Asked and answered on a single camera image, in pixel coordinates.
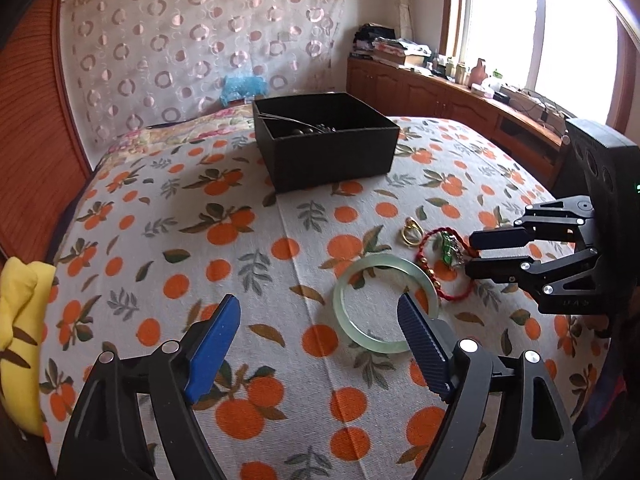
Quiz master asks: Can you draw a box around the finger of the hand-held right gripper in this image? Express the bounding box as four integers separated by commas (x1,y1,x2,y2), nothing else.
465,245,601,317
470,195,598,256

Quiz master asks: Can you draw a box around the pile of dark clothes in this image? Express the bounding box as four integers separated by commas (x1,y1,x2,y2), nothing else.
352,22,396,58

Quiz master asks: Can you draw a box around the circle pattern sheer cloth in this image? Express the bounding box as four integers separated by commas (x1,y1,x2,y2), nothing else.
60,0,348,146

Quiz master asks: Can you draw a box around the floral patchwork blanket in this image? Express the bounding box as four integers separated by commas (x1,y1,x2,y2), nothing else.
100,102,261,161

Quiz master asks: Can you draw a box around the yellow cloth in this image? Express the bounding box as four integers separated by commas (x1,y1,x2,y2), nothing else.
0,256,57,436

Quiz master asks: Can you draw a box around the dark wooden bead bracelet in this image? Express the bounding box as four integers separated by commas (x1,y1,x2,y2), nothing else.
282,121,337,136

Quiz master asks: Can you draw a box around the white power strip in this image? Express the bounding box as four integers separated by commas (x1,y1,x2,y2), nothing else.
500,85,568,123

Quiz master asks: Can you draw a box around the orange fruit print cloth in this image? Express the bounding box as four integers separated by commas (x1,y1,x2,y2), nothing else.
37,115,616,480

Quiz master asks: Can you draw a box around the stack of books and cloths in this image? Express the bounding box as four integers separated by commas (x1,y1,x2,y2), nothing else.
372,37,432,68

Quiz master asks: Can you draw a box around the patterned window curtain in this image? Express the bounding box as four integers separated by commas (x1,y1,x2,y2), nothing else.
387,0,416,43

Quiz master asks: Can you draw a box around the blue plastic bag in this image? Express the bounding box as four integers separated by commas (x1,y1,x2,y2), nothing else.
220,75,268,107

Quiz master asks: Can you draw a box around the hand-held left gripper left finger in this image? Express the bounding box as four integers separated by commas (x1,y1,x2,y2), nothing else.
56,294,242,480

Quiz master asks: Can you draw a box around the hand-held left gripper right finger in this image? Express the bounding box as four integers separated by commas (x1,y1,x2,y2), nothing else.
396,291,583,480

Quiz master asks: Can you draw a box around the wooden frame window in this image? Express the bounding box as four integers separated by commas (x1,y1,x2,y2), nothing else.
440,0,640,131

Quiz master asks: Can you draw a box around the pale green jade bangle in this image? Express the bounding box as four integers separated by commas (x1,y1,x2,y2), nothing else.
332,255,441,353

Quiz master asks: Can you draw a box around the wooden window cabinet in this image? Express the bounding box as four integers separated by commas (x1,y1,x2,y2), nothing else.
346,55,571,191

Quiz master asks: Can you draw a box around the black cardboard box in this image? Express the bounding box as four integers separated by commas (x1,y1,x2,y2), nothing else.
251,92,401,194

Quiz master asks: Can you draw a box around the red cord bracelet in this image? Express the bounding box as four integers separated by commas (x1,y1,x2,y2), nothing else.
414,227,478,303

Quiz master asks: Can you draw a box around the gold ring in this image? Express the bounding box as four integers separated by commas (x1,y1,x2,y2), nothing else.
398,217,423,247

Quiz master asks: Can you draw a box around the carved silver bangle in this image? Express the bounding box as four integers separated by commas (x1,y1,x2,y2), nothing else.
257,112,321,128

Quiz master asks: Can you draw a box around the cluster of small bottles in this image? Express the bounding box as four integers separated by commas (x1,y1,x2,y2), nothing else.
431,50,471,86

